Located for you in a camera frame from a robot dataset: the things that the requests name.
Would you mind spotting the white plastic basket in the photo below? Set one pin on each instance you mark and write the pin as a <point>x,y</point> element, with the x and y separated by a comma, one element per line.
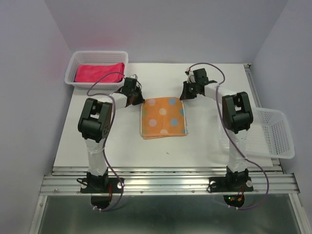
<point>269,135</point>
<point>95,58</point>

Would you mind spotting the right white plastic basket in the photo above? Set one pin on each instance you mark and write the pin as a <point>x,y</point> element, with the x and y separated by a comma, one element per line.
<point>269,135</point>

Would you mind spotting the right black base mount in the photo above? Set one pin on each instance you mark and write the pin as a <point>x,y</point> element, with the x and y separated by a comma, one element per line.
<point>222,185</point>

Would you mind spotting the pink towel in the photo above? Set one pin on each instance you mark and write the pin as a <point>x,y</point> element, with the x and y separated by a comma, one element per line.
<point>92,73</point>

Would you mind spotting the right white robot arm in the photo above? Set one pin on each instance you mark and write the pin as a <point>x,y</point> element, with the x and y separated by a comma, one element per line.
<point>235,116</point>

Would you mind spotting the orange blue patchwork towel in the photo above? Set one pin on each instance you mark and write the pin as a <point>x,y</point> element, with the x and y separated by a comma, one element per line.
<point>163,117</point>

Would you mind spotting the left white plastic basket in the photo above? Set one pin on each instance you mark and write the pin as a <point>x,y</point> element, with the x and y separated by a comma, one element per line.
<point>95,58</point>

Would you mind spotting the aluminium rail frame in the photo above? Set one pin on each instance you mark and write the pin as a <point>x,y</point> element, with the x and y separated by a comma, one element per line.
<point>166,183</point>

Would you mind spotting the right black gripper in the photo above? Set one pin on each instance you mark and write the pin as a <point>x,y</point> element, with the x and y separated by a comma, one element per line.
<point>185,95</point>

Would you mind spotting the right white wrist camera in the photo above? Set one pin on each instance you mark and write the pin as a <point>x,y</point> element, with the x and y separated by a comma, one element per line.
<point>190,76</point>

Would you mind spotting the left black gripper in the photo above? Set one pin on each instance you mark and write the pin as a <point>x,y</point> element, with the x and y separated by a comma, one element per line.
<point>141,99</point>

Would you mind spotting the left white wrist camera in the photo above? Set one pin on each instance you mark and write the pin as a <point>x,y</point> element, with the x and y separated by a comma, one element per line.
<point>134,76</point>

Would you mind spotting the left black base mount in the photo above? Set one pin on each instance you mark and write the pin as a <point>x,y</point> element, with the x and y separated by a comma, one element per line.
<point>99,185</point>

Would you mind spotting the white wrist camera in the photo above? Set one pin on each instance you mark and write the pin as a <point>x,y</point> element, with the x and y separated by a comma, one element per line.
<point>134,76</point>
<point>190,76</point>

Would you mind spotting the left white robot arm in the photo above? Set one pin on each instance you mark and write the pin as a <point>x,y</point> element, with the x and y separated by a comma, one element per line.
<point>95,123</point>

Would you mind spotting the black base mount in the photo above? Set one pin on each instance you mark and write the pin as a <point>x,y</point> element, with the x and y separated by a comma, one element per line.
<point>222,185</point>
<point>99,185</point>

